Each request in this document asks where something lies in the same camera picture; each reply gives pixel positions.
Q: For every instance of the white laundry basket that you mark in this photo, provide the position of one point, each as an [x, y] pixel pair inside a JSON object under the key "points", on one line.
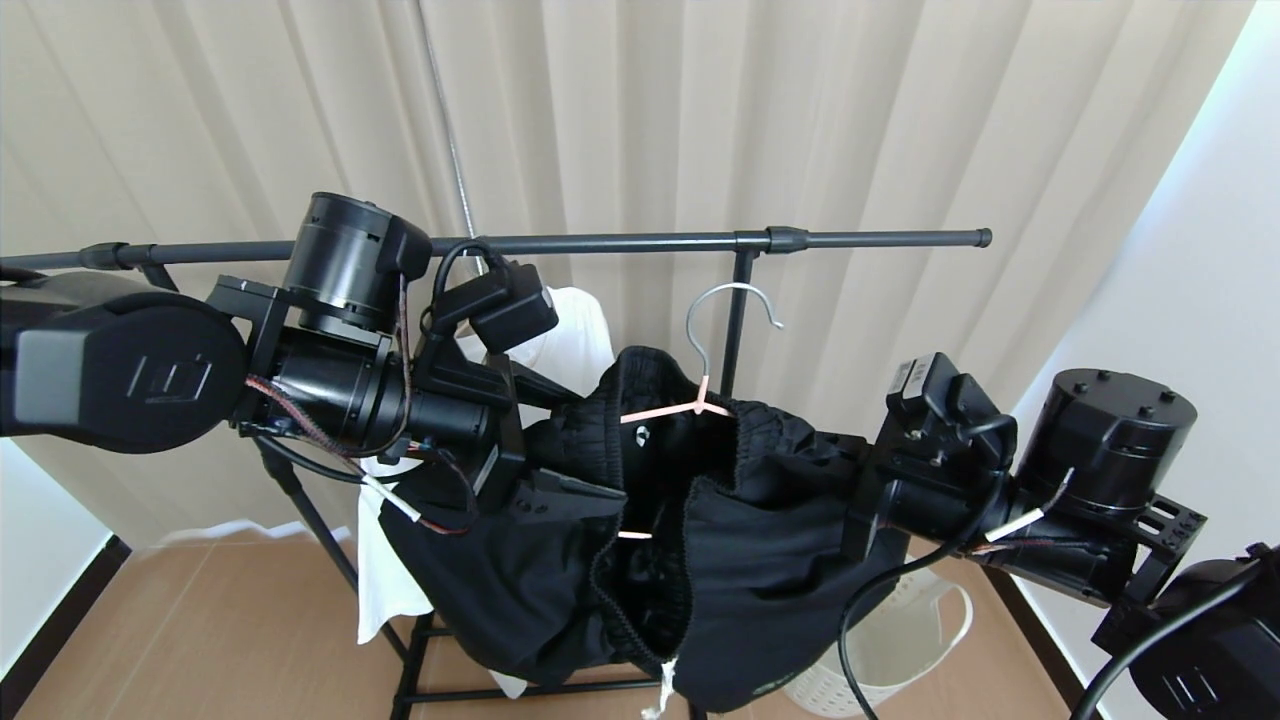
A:
{"points": [[900, 650]]}

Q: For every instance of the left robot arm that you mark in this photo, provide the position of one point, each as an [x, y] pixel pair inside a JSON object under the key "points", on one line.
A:
{"points": [[100, 370]]}

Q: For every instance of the black garment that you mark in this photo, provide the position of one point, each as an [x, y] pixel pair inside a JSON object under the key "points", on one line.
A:
{"points": [[780, 560]]}

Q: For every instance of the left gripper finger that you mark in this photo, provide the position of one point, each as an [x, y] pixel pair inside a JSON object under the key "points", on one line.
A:
{"points": [[565, 495], [545, 390]]}

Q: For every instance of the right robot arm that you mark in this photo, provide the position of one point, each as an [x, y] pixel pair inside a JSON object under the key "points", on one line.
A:
{"points": [[1110, 440]]}

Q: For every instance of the black clothes rack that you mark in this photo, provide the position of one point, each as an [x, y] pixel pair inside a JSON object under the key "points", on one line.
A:
{"points": [[850, 240]]}

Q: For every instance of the white printed t-shirt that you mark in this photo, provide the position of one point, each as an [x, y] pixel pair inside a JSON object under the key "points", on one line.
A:
{"points": [[575, 330]]}

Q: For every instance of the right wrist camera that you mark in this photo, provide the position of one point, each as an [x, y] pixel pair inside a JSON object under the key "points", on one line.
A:
{"points": [[930, 390]]}

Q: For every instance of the pink clothes hanger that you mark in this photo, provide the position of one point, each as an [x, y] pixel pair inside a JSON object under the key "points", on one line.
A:
{"points": [[702, 390]]}

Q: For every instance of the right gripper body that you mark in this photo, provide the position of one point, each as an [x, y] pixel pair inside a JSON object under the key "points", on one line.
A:
{"points": [[940, 510]]}

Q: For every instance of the beige curtain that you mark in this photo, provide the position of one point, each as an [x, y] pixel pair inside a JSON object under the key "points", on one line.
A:
{"points": [[800, 120]]}

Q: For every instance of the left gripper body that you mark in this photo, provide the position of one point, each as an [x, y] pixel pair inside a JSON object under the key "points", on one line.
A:
{"points": [[350, 400]]}

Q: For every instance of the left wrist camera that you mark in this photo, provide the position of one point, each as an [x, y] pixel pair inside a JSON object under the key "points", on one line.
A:
{"points": [[510, 310]]}

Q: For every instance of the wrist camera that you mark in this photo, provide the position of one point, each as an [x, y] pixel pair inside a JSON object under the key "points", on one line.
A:
{"points": [[930, 390], [510, 310]]}

